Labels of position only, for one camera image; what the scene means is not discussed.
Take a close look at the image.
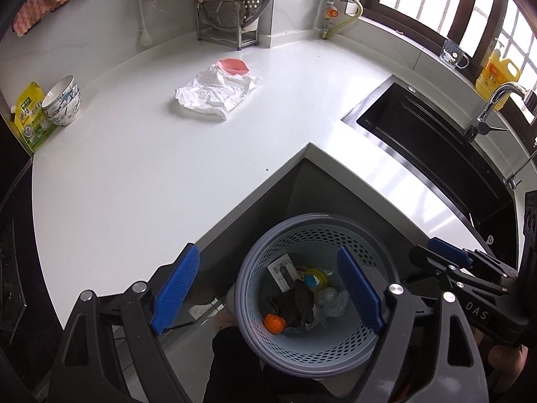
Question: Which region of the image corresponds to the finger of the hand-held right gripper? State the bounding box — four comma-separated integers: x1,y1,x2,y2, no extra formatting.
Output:
409,244,471,292
427,237,504,270

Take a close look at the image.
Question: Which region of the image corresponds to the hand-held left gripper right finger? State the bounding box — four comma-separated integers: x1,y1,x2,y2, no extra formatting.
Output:
336,245,491,403

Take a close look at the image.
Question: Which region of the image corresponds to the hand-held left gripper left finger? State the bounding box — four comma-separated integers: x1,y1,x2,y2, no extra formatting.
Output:
46,242,201,403

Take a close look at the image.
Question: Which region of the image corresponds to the clear plastic bag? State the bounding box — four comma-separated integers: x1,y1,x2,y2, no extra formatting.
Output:
315,286,350,317

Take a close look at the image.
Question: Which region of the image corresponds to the yellow plastic lid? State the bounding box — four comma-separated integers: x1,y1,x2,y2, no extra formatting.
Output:
303,266,330,290

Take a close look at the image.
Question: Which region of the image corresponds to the black cloth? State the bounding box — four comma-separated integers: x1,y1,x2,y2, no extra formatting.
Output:
265,279,316,330

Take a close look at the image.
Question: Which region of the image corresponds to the grey perforated basket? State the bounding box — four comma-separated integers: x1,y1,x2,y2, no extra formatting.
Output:
234,213,401,378

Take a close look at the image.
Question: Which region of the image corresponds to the white knife packaging card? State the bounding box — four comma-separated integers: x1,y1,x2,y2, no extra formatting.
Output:
267,254,320,330

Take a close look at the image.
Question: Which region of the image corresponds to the orange peel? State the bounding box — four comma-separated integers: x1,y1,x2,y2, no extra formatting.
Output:
263,313,287,334

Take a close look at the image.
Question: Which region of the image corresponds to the white plastic bag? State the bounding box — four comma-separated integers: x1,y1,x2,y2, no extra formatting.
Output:
175,65,263,122

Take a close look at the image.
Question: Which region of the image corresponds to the black kitchen sink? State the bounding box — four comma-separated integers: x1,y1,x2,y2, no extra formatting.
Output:
341,75,521,236

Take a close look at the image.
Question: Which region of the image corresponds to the chrome sink faucet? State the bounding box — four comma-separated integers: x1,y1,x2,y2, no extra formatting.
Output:
463,82,527,143

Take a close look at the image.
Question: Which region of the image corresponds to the black cooktop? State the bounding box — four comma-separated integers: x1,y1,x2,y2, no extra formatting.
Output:
0,164,55,387

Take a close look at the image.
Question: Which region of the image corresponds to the yellow liquid bottle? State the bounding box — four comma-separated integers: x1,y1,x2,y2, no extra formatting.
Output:
475,42,527,112

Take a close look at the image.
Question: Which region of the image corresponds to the clear cartoon mug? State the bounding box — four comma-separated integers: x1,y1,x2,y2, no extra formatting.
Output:
440,39,471,70

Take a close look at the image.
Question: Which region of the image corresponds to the white patterned bowl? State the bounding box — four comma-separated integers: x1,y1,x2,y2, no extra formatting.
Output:
41,75,80,110
44,90,82,127

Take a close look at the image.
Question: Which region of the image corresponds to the yellow-green refill pouch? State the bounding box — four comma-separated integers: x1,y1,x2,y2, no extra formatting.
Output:
14,82,55,154

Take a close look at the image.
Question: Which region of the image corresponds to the gas valve with orange knob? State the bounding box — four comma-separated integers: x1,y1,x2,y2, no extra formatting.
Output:
321,0,340,40

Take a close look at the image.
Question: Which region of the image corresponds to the metal dish rack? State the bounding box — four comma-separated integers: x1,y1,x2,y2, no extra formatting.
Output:
196,0,261,51

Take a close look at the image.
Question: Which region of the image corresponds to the pink textured sponge cloth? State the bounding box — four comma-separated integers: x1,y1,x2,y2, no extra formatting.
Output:
12,0,76,36

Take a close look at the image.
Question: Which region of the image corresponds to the yellow gas hose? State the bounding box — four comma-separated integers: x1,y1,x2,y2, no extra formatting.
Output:
329,0,365,38

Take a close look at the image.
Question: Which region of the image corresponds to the white-handled brush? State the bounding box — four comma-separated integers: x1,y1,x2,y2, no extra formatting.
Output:
133,0,152,47

